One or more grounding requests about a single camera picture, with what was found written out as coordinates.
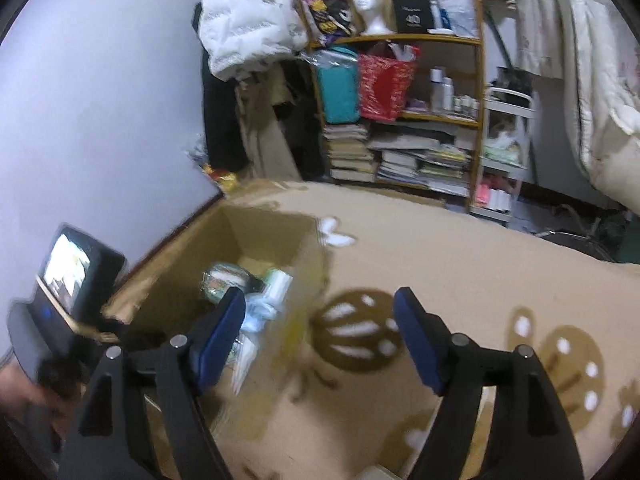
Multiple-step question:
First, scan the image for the teal bag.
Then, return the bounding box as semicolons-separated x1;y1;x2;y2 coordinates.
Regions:
315;46;362;125

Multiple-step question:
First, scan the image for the beige hanging coat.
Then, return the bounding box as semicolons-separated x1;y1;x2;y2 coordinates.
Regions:
235;67;303;181

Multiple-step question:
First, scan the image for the stack of magazines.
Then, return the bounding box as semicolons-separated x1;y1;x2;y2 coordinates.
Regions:
367;127;473;197

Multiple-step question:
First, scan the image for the green round packet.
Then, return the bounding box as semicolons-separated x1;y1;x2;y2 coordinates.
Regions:
202;261;252;306

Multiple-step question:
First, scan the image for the white blue plastic packet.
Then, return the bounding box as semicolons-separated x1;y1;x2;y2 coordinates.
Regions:
240;294;281;336

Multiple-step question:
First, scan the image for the white rolling cart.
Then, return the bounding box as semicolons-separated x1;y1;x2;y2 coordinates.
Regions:
470;87;537;226

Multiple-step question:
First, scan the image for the red patterned gift bag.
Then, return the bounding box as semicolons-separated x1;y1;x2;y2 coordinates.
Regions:
357;52;418;122

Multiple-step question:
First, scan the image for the green tissue pack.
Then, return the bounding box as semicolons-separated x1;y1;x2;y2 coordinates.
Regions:
482;136;522;167

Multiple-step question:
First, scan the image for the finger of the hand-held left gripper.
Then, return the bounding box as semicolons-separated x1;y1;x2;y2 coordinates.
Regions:
117;329;169;353

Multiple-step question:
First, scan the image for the black square box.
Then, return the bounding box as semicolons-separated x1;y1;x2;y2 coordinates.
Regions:
391;0;432;35

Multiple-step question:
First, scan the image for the stack of books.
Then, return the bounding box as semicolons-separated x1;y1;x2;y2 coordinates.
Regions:
322;122;376;183

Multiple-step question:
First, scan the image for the black pink printed garment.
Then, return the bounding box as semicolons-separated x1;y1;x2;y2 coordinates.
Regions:
297;0;358;47

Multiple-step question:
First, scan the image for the mannequin head with blonde wig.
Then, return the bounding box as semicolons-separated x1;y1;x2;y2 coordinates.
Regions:
346;0;394;37

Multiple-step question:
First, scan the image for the black hanging garment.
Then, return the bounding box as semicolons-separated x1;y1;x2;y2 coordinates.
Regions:
200;2;251;173

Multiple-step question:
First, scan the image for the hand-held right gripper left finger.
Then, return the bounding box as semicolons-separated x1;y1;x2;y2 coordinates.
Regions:
60;287;247;480

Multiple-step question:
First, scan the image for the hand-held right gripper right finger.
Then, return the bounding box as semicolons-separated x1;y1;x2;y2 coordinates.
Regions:
393;287;586;480

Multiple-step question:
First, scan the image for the yellow wooden bookshelf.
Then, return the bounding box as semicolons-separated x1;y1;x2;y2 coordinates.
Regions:
300;0;488;213

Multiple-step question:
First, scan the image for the yellow red snack bag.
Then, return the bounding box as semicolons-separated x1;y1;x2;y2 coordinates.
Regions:
202;162;240;193

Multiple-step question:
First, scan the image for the translucent white plastic bag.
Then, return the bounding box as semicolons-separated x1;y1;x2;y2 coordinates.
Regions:
430;0;479;38

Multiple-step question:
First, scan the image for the dark hanging garment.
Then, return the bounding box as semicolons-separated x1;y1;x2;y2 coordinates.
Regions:
272;55;329;183

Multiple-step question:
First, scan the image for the tall white bottle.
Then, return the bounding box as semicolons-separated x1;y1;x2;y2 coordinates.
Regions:
430;66;446;113

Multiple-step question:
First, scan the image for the white puffer jacket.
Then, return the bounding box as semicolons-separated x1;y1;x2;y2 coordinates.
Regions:
199;0;308;81

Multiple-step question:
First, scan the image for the row of small bottles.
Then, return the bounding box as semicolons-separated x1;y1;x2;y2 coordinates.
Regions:
452;95;481;117

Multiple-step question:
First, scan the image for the brown cardboard box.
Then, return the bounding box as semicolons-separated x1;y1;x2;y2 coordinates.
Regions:
100;194;333;480

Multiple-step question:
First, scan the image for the beige patterned rug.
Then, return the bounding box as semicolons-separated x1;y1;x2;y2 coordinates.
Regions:
100;180;640;480

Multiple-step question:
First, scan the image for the person's left hand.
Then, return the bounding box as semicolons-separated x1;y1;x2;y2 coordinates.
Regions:
0;360;81;436

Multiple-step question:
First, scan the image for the clear plastic packet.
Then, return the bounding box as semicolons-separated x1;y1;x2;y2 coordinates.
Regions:
227;332;262;396

